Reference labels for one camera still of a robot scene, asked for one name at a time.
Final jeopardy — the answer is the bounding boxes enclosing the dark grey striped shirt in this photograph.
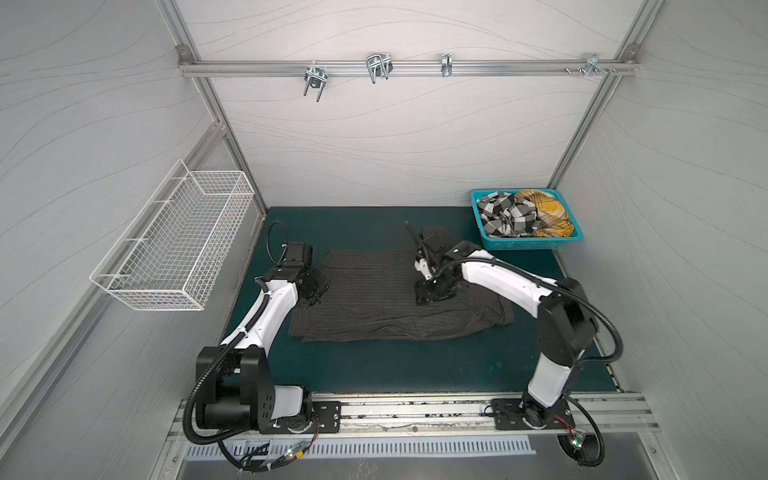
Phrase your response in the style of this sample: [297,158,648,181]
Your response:
[289,250,514,342]

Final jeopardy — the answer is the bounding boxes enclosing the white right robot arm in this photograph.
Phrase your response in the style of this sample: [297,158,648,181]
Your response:
[414,241,624,429]

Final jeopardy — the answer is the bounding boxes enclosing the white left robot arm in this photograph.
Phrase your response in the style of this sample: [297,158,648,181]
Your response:
[182,267,329,445]

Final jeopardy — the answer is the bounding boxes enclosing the black white checked shirt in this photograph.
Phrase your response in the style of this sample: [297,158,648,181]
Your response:
[475,191,539,238]

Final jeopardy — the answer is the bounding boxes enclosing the teal plastic basket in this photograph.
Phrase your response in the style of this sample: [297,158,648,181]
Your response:
[470,189,583,251]

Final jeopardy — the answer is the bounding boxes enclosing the yellow plaid shirt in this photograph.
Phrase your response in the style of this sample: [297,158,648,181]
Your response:
[515,189,576,238]

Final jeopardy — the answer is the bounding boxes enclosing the metal hook clamp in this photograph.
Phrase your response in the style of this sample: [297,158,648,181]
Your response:
[303,64,328,102]

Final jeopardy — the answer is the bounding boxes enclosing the metal u-bolt clamp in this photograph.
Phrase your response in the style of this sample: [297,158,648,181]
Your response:
[365,52,393,84]

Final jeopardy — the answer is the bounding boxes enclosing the aluminium top crossbar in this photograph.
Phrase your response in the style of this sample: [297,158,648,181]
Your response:
[180,57,640,78]

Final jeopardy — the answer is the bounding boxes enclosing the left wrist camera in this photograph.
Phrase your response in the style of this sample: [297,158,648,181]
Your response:
[281,242,313,269]

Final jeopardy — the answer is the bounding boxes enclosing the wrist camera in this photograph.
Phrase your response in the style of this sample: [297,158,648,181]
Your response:
[419,226,451,267]
[281,242,313,269]

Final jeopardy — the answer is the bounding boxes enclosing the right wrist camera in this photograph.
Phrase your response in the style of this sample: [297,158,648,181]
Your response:
[419,226,451,267]

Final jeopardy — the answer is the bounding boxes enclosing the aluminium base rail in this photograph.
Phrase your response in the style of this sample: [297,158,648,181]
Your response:
[167,392,660,439]

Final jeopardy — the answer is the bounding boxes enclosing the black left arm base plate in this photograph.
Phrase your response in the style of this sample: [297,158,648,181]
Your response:
[262,401,341,435]

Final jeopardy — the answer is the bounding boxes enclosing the white wire basket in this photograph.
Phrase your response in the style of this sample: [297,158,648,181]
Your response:
[90,159,254,311]

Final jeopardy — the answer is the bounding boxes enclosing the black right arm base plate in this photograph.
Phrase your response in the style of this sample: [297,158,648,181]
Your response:
[484,398,575,431]

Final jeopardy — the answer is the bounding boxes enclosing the white slotted cable duct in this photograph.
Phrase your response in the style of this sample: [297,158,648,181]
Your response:
[184,434,537,461]

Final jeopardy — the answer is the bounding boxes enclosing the small metal ring clamp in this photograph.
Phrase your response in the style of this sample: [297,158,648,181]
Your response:
[441,53,453,78]

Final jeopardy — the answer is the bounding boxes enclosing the metal bracket with bolts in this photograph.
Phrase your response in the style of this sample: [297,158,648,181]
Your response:
[564,53,618,78]

